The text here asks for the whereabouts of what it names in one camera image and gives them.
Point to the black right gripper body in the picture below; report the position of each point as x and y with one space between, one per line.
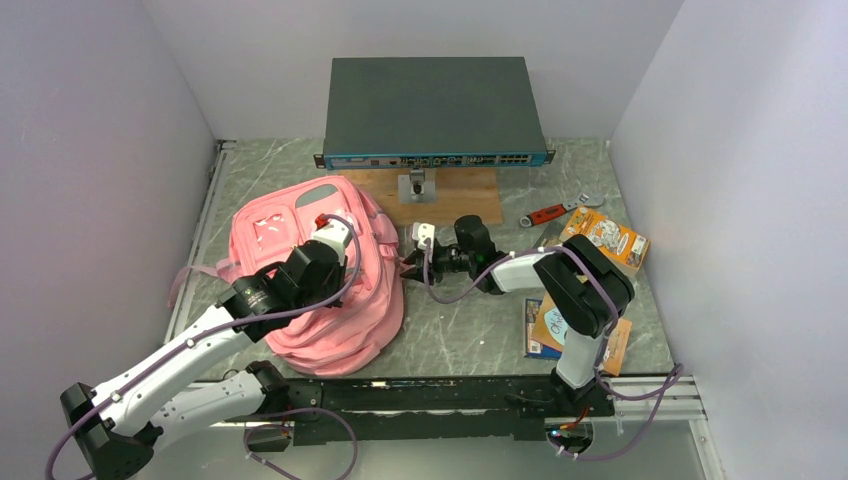
448 259

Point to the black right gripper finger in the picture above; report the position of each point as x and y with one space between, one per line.
415 260
417 275

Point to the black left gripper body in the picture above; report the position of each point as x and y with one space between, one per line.
330 289

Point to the pink school backpack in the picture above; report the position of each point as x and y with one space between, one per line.
327 341

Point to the orange paperback book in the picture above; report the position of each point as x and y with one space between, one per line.
623 246

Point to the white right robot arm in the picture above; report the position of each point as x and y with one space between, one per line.
587 289

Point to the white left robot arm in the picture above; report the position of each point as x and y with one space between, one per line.
120 424

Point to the brown wooden board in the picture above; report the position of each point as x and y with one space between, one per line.
448 193

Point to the dark glossy book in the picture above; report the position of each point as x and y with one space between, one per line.
550 236

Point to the tan cover Othello book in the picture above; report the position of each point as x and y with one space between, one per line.
615 351

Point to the blue orange book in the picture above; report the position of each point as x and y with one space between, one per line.
545 329

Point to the grey metal switch stand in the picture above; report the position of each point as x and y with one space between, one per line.
417 186

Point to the red handled adjustable wrench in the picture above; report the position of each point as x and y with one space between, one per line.
553 212

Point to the aluminium frame rail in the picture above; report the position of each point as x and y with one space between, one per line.
185 290

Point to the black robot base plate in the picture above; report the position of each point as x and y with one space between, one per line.
521 407

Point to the dark grey network switch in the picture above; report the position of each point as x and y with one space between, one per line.
431 112

